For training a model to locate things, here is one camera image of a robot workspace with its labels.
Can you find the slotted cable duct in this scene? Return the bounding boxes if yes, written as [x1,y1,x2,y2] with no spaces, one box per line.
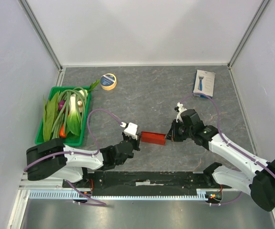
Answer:
[29,190,208,201]

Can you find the green plastic tray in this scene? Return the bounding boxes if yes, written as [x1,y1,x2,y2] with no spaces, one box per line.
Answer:
[34,86,93,146]

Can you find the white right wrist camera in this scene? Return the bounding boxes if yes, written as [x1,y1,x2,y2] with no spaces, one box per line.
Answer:
[174,102,187,123]

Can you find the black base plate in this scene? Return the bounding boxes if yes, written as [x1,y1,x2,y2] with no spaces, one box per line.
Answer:
[73,171,220,196]

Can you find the green leafy vegetables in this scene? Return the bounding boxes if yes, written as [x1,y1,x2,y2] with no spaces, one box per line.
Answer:
[42,92,60,142]

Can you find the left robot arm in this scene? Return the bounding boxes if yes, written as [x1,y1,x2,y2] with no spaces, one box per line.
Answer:
[24,133,141,187]

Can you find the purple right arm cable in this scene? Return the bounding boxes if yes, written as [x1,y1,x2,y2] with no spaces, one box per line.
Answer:
[180,93,275,210]

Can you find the purple onion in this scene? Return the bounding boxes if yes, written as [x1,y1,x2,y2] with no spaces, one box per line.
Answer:
[58,100,65,111]

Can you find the orange carrot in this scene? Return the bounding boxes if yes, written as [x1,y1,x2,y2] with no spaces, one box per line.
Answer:
[59,125,67,138]

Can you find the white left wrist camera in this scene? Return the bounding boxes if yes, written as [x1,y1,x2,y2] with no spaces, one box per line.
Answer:
[120,122,138,140]

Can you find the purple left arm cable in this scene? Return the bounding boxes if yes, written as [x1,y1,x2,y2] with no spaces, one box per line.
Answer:
[23,108,126,206]

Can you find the razor package box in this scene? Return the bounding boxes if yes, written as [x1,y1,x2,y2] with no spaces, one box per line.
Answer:
[193,70,215,98]

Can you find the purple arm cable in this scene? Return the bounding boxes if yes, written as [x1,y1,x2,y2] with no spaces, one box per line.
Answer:
[23,108,126,206]
[180,93,275,210]

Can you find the masking tape roll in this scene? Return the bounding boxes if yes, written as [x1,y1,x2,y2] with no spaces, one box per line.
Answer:
[100,73,117,91]

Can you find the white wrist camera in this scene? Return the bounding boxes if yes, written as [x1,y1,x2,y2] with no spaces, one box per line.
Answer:
[174,102,187,123]
[120,122,138,140]

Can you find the green long beans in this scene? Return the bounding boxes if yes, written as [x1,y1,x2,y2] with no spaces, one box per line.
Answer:
[50,87,90,141]

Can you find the bok choy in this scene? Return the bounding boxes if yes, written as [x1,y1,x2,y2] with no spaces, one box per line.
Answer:
[66,94,81,136]

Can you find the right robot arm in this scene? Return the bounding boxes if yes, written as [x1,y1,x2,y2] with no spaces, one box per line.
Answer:
[166,104,275,211]

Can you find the red paper box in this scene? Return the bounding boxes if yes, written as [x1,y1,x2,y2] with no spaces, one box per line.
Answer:
[141,131,166,146]

